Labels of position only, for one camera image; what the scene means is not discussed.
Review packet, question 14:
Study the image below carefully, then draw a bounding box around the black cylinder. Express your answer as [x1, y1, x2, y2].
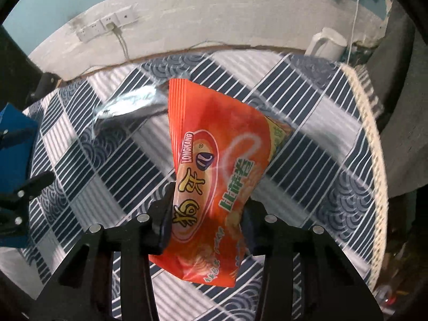
[31, 72, 61, 98]

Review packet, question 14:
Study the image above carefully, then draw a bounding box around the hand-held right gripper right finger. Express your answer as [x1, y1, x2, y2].
[240, 199, 378, 321]

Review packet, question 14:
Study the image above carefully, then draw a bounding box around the silver snack packet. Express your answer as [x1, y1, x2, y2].
[93, 85, 170, 121]

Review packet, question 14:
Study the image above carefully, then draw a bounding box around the navy patterned tablecloth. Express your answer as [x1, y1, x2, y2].
[0, 48, 391, 321]

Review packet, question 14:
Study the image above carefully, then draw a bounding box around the grey power cable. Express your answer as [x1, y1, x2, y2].
[111, 23, 132, 63]

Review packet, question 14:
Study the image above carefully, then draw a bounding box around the white kettle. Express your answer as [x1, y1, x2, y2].
[305, 27, 347, 61]

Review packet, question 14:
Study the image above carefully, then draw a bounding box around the blue cardboard box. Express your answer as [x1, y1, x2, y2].
[0, 103, 40, 249]

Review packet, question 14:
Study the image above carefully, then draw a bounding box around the orange snack packet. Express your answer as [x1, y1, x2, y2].
[148, 78, 294, 289]

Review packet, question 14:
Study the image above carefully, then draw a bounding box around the black monitor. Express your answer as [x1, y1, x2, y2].
[0, 24, 45, 106]

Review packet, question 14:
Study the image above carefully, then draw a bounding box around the white hanging cord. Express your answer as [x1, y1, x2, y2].
[345, 0, 366, 65]

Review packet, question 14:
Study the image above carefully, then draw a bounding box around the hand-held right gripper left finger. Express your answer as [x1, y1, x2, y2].
[35, 190, 177, 321]

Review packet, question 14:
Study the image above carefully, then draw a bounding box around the white wall socket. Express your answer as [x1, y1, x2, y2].
[114, 9, 139, 27]
[76, 20, 103, 43]
[99, 15, 118, 35]

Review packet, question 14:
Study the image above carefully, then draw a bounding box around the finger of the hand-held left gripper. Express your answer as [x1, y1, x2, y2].
[0, 171, 55, 239]
[0, 126, 38, 150]

